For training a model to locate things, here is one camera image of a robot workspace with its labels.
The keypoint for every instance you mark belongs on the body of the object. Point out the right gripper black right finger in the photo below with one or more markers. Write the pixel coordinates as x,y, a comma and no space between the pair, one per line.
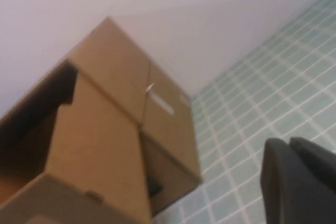
315,158

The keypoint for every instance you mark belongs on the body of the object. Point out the green white checked tablecloth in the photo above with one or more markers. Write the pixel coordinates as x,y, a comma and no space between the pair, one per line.
262,90

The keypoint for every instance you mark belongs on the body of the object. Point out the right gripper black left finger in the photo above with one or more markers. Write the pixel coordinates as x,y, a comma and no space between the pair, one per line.
288,187

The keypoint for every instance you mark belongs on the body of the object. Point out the cardboard sleeve resting on tablecloth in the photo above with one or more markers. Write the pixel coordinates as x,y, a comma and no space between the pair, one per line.
170,127

